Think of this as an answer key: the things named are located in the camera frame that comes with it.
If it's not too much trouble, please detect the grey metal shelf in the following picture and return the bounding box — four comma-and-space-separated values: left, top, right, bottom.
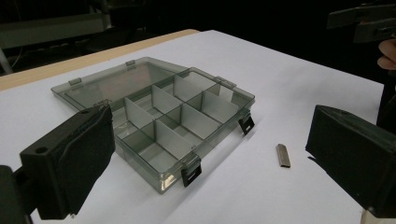
0, 12, 112, 50

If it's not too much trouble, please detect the small metal staple strip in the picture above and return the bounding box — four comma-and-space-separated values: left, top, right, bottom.
276, 143, 291, 169

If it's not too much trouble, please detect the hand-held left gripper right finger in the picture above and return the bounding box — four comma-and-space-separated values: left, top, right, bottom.
304, 105, 396, 218

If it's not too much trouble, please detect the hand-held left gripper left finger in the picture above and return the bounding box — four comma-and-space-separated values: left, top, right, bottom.
19, 105, 117, 220

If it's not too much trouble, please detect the clear grey compartment box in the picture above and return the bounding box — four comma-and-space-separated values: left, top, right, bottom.
50, 56, 256, 195

